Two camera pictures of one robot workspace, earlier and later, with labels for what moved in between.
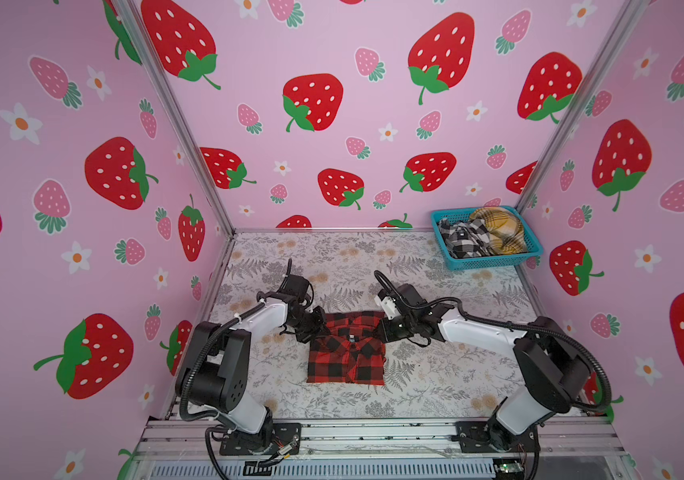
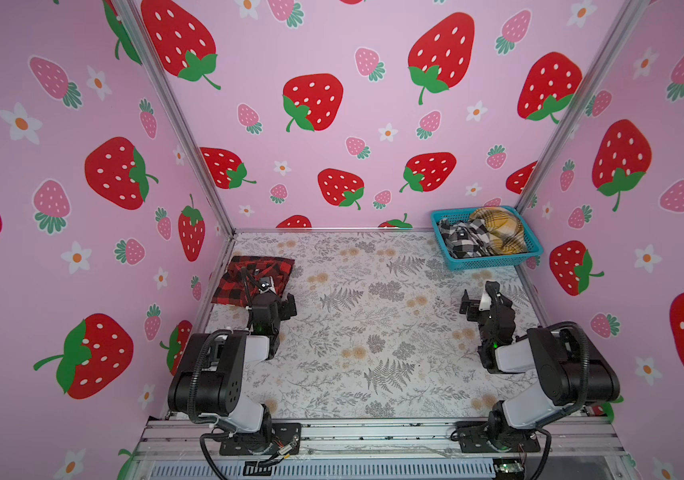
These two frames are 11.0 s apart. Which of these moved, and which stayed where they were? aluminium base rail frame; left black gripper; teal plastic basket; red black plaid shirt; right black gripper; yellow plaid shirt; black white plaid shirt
Moved: right black gripper; red black plaid shirt; left black gripper
Stayed: black white plaid shirt; yellow plaid shirt; teal plastic basket; aluminium base rail frame
